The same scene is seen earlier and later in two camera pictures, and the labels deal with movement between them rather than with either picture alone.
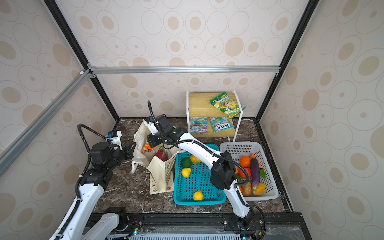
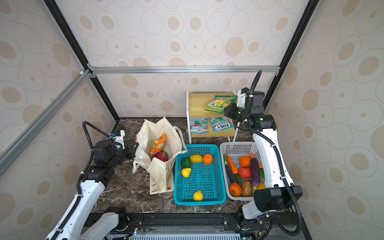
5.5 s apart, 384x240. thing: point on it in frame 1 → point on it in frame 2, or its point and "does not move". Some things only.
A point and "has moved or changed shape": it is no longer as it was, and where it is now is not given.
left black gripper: x=129 y=151 does not move
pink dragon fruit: x=162 y=154 does not move
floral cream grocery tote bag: x=159 y=160 does not move
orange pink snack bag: x=146 y=147 has moved or changed shape
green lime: x=186 y=162 does not move
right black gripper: x=150 y=138 → x=228 y=112
